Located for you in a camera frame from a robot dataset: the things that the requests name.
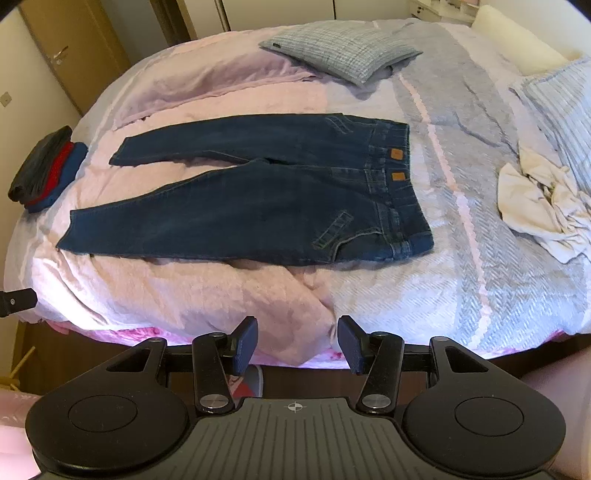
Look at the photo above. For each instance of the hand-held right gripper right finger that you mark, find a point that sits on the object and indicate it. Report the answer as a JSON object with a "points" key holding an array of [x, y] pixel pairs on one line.
{"points": [[351, 344]]}

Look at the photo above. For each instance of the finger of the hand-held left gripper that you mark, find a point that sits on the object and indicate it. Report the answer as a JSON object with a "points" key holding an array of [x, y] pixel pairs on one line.
{"points": [[16, 301]]}

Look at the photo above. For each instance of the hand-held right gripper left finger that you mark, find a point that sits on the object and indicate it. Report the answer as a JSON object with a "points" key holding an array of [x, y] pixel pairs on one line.
{"points": [[244, 346]]}

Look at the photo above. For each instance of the blue denim jeans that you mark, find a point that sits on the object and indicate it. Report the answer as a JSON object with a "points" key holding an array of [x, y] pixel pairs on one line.
{"points": [[277, 203]]}

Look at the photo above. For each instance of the red folded garment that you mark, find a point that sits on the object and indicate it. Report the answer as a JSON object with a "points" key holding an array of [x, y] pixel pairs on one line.
{"points": [[57, 168]]}

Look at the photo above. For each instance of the dark grey folded garment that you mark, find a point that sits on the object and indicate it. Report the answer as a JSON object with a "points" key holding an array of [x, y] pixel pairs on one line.
{"points": [[39, 159]]}

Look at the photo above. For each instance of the grey and pink bedspread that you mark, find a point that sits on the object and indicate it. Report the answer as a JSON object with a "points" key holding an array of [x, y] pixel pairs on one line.
{"points": [[485, 286]]}

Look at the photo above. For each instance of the blue folded garment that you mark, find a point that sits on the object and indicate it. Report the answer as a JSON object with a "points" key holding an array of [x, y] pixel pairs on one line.
{"points": [[74, 166]]}

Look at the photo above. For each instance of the white crumpled garment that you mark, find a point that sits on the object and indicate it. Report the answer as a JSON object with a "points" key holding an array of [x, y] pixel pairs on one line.
{"points": [[540, 203]]}

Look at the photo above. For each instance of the wooden door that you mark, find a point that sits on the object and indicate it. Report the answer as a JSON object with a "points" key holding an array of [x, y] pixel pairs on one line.
{"points": [[64, 41]]}

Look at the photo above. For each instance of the lilac pillow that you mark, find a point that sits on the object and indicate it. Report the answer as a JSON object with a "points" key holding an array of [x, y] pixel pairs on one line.
{"points": [[207, 78]]}

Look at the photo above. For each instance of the grey checked pillow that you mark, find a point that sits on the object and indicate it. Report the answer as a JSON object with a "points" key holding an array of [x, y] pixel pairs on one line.
{"points": [[341, 50]]}

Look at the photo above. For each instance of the lilac bed sheet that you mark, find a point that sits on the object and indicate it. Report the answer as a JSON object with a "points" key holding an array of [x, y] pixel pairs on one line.
{"points": [[471, 55]]}

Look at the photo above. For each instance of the blue striped pillow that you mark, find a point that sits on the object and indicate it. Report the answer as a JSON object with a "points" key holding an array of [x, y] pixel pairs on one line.
{"points": [[563, 106]]}

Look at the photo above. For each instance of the white wardrobe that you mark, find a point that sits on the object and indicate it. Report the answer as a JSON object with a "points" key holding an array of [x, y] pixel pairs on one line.
{"points": [[277, 7]]}

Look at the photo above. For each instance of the cream padded headboard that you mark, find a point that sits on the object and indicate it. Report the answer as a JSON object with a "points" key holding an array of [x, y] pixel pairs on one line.
{"points": [[512, 37]]}

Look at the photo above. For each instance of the brown wall socket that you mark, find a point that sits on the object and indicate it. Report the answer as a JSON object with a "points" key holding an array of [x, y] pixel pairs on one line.
{"points": [[5, 98]]}

